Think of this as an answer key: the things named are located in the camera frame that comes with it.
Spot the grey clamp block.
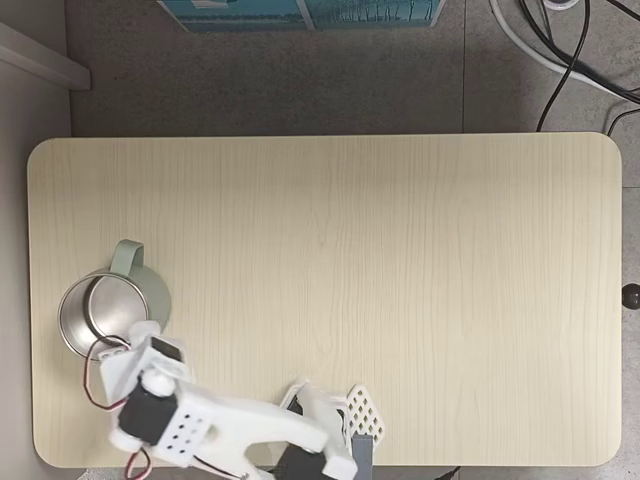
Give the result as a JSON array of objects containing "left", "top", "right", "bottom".
[{"left": 351, "top": 433, "right": 375, "bottom": 480}]

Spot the black floor cable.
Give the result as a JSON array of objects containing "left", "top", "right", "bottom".
[
  {"left": 606, "top": 106, "right": 640, "bottom": 139},
  {"left": 535, "top": 0, "right": 591, "bottom": 134},
  {"left": 518, "top": 0, "right": 640, "bottom": 104}
]

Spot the white floor cable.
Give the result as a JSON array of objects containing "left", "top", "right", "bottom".
[{"left": 488, "top": 0, "right": 640, "bottom": 96}]

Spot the white perforated base plate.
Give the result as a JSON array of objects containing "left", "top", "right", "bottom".
[{"left": 343, "top": 383, "right": 389, "bottom": 437}]

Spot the red white black servo wire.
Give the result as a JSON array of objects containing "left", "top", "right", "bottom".
[{"left": 81, "top": 333, "right": 132, "bottom": 412}]

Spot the blue printed box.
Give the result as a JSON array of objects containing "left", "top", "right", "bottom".
[
  {"left": 155, "top": 0, "right": 305, "bottom": 33},
  {"left": 303, "top": 0, "right": 447, "bottom": 32}
]

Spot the white board ledge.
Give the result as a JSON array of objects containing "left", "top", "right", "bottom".
[{"left": 0, "top": 21, "right": 92, "bottom": 92}]

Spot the grey-green steel mug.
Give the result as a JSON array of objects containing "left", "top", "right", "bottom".
[{"left": 57, "top": 238, "right": 174, "bottom": 357}]

